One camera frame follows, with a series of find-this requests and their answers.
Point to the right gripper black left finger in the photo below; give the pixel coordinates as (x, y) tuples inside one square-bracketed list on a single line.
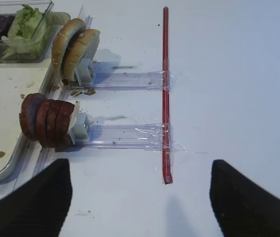
[(40, 206)]

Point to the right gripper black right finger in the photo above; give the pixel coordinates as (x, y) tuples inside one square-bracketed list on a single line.
[(240, 206)]

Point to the red meat patty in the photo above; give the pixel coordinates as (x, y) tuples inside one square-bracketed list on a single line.
[(62, 138), (28, 114), (41, 123), (53, 111)]

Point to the red meat patty front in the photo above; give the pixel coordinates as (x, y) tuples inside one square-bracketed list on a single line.
[(28, 114)]

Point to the green lettuce leaves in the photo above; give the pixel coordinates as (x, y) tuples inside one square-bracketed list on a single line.
[(28, 36)]

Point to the white pusher block lower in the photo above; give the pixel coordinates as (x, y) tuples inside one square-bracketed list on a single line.
[(79, 126)]

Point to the white pusher block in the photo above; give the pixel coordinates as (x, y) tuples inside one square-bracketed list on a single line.
[(85, 72), (79, 126)]

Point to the red plastic strip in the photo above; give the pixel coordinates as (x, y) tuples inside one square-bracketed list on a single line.
[(166, 147)]

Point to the metal baking tray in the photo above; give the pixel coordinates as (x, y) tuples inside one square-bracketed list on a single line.
[(17, 81)]

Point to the white pusher block upper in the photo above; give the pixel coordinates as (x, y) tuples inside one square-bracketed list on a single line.
[(85, 72)]

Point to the plain bun half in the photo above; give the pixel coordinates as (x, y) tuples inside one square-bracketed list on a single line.
[(84, 45)]

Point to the clear plastic container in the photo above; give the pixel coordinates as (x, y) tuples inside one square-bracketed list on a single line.
[(11, 8)]

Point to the sesame top bun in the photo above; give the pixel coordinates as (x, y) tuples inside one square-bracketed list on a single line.
[(61, 43)]

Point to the clear rail lower right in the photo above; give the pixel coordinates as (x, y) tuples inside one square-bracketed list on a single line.
[(139, 136)]

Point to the clear rail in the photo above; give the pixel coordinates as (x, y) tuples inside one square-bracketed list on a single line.
[(155, 81), (139, 136)]

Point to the clear rail upper right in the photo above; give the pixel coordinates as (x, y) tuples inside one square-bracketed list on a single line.
[(155, 81)]

